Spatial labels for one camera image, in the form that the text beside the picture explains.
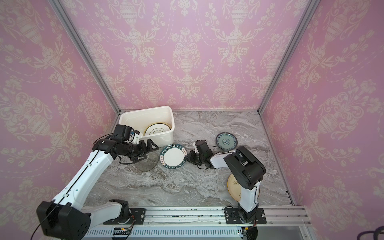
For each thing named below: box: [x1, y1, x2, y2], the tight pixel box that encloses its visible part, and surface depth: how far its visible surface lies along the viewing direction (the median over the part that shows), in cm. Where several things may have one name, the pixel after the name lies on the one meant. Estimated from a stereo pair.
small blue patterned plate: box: [215, 132, 238, 151], surface depth 105 cm
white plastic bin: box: [119, 106, 175, 147], surface depth 101 cm
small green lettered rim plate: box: [159, 144, 188, 169], surface depth 97 cm
